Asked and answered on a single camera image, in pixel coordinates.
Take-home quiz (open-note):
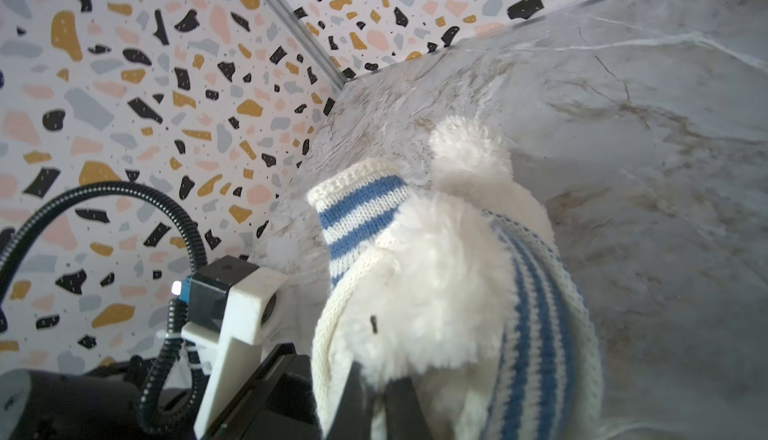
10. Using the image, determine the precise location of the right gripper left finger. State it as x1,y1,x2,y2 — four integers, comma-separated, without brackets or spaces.
326,362,375,440

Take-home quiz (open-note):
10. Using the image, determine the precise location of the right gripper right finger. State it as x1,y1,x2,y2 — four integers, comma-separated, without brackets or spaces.
384,377,432,440

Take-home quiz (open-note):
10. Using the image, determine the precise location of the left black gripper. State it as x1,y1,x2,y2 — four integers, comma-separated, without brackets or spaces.
203,343,321,440

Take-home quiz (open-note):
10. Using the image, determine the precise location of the blue white striped knit sweater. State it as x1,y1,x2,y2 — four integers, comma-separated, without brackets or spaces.
307,157,604,440

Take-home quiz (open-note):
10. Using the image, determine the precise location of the white fluffy teddy bear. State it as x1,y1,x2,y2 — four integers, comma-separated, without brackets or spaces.
309,116,554,439

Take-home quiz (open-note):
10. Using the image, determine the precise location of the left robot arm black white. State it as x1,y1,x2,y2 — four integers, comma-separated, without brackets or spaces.
1,343,321,439

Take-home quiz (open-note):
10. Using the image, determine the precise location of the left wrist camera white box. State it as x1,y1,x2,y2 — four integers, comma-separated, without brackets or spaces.
171,256,288,439

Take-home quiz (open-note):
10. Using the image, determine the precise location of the left black corrugated cable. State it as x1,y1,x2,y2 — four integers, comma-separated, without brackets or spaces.
0,180,210,436

